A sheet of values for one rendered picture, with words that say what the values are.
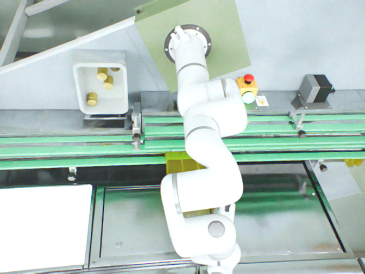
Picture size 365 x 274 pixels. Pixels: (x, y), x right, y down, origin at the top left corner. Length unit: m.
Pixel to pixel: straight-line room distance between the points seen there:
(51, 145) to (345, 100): 1.16
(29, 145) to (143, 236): 0.52
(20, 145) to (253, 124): 0.86
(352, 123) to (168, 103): 0.71
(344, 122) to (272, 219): 0.47
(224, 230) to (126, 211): 0.64
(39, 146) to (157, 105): 0.45
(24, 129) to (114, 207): 0.44
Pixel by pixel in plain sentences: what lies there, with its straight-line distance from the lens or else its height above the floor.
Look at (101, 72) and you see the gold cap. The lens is 1.27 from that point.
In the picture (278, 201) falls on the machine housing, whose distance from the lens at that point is 1.52.
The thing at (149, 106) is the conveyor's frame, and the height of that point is 0.84.
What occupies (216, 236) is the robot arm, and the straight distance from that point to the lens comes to 0.79.
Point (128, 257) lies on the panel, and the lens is 1.27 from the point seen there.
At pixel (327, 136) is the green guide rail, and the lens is 1.53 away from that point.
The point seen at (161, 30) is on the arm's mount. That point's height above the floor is 0.84.
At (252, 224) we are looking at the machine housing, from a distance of 1.43.
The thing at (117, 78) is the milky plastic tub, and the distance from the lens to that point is 1.34.
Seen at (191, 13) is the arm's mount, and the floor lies 0.84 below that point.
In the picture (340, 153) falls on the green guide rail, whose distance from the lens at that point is 1.63.
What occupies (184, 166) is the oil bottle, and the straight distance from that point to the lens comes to 1.30.
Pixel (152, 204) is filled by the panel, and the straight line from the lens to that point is 1.38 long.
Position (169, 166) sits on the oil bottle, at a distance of 1.29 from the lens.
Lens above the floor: 1.83
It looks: 43 degrees down
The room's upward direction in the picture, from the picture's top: 172 degrees clockwise
